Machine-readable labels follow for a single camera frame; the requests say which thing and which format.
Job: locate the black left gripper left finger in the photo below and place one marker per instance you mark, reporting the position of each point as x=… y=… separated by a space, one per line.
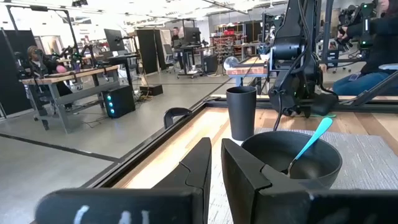
x=186 y=186

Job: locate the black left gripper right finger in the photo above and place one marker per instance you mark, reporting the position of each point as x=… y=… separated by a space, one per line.
x=248 y=186

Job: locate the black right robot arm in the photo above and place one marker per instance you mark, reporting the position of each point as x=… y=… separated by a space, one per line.
x=292 y=46

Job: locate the black bowl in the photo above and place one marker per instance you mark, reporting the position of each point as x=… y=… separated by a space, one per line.
x=323 y=155

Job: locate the person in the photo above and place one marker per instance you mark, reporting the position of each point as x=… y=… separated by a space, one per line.
x=373 y=62
x=46 y=67
x=175 y=35

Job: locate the grey woven placemat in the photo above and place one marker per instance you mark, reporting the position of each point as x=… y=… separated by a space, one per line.
x=367 y=161

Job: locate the tall black cup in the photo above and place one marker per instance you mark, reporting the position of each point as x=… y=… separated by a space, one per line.
x=241 y=115

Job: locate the black clamp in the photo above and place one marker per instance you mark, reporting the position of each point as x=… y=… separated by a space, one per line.
x=175 y=115

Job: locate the black floor box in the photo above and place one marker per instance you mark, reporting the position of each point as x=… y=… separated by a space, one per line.
x=151 y=90

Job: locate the black computer tower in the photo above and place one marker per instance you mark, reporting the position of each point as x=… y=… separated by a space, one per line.
x=119 y=101

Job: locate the wooden workbench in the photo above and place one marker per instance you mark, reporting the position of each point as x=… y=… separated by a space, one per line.
x=68 y=84

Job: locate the black computer monitor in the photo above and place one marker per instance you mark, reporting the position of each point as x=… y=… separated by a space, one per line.
x=113 y=40

